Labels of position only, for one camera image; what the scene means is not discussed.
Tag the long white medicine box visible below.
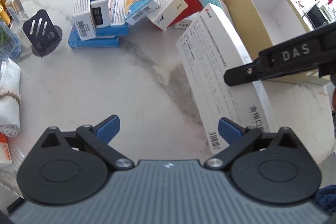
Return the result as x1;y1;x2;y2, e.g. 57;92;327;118
177;4;277;155

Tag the blue mask box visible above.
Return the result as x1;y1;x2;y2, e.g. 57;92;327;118
68;26;120;49

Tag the yellow orange cartoon box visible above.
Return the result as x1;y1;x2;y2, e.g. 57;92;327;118
125;0;160;25

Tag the person's right hand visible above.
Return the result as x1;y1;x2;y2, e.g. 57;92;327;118
331;88;336;111

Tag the orange white tissue pack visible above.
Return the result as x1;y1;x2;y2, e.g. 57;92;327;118
0;133;12;168

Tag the tan cardboard shoe box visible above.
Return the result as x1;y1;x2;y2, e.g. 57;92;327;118
218;0;329;86

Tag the rolled white cloth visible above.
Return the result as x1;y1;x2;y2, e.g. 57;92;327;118
1;58;21;138

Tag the clear plastic water bottle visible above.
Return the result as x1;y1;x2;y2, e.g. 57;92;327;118
0;20;21;62

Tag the black metal phone stand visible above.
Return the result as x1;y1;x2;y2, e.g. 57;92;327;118
22;9;63;57

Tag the white blue tooth medicine box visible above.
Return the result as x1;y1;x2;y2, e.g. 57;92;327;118
174;17;194;30

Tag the white box marked 24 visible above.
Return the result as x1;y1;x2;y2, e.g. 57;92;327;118
147;0;188;31

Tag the small white blue medicine box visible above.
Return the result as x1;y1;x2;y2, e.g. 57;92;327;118
72;0;96;41

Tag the clear glass spray bottle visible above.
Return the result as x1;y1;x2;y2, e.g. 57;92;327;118
5;0;29;26

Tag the white strawberry medicine box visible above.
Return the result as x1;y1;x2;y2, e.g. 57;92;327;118
90;0;110;28

